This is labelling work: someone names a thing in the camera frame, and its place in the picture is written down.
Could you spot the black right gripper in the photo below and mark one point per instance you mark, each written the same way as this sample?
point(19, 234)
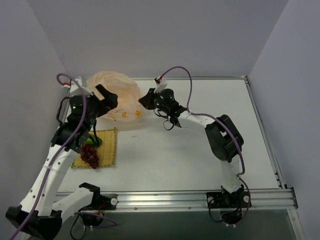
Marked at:
point(151, 99)

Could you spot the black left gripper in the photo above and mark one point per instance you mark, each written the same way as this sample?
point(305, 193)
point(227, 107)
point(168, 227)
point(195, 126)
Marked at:
point(100, 105)

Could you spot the banana print plastic bag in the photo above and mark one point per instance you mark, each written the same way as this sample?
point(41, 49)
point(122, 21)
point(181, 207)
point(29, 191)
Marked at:
point(128, 93)

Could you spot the green fake fruit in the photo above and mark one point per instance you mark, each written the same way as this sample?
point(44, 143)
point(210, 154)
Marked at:
point(93, 140)

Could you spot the dark red fake grapes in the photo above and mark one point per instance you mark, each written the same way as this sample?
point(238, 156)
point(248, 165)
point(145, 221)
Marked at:
point(89, 155)

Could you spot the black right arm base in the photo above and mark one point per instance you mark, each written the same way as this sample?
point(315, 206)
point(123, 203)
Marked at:
point(233, 207)

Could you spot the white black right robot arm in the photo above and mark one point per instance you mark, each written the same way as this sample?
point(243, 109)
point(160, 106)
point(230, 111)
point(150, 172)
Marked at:
point(224, 139)

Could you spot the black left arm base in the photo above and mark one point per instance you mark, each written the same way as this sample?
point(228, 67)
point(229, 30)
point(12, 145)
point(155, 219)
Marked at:
point(93, 217)

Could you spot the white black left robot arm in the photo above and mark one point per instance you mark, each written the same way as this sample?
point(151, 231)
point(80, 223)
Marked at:
point(37, 214)

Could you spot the yellow woven placemat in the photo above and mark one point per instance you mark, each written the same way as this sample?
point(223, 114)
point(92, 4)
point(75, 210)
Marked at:
point(105, 152)

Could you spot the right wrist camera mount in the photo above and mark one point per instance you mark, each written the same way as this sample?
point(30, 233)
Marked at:
point(161, 84)

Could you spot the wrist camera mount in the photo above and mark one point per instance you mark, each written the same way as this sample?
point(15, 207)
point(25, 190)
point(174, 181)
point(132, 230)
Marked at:
point(77, 85)
point(161, 84)

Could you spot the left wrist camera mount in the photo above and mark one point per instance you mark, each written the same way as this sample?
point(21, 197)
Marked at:
point(77, 85)

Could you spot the front aluminium mounting rail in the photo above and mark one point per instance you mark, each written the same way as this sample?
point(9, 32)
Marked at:
point(153, 201)

